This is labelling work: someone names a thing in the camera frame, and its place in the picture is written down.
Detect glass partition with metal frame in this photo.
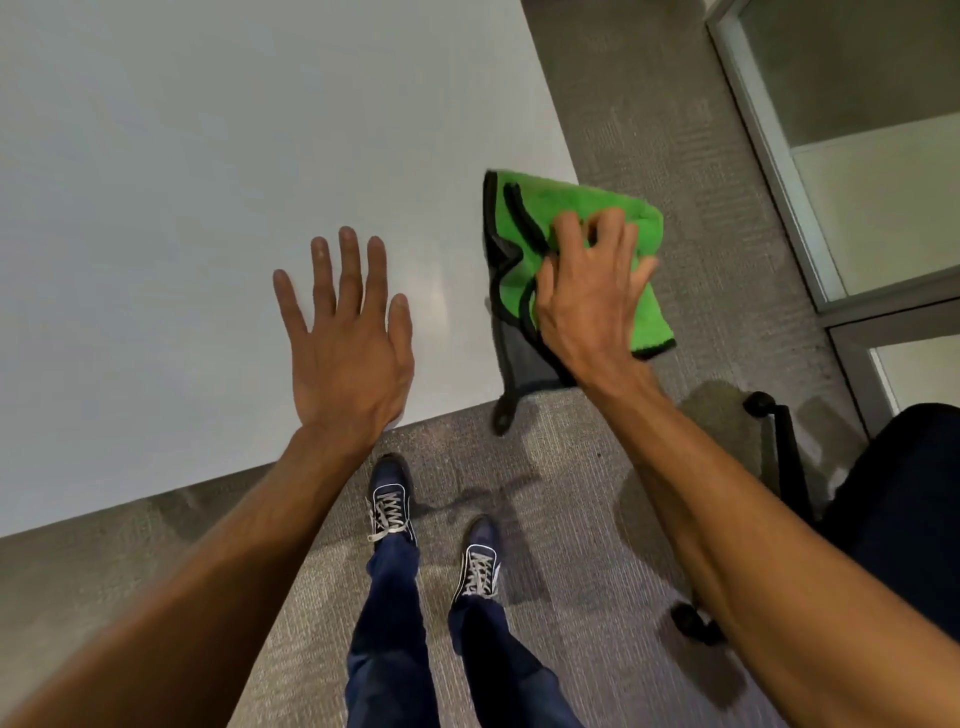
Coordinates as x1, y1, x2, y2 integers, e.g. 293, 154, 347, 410
706, 0, 960, 440

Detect person's leg blue jeans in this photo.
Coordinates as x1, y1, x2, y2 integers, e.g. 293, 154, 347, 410
447, 591, 585, 728
344, 531, 442, 728

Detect person's blue sneaker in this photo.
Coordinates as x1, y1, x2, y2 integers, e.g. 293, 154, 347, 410
366, 453, 417, 546
451, 515, 504, 603

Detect person's left leg blue jeans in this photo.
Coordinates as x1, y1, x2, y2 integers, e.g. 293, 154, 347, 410
344, 531, 442, 728

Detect person's right hand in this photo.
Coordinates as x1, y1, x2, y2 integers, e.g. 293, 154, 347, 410
533, 207, 662, 391

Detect person's left forearm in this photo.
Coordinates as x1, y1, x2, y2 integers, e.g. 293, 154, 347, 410
0, 424, 385, 728

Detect person's right leg blue jeans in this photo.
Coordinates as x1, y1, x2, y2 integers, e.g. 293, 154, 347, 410
447, 591, 585, 728

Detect person's right blue sneaker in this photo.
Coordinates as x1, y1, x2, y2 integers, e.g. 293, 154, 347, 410
451, 515, 504, 603

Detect person's left blue sneaker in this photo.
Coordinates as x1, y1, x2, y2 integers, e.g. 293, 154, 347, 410
366, 453, 417, 546

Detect person's right forearm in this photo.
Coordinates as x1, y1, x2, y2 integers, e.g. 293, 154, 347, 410
577, 373, 960, 728

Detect black office chair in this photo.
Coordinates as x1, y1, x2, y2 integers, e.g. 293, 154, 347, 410
670, 390, 960, 648

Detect green microfiber cloth black trim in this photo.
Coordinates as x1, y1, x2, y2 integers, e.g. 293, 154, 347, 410
482, 169, 678, 438

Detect person's left hand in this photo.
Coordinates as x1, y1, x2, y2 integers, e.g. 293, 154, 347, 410
273, 226, 416, 437

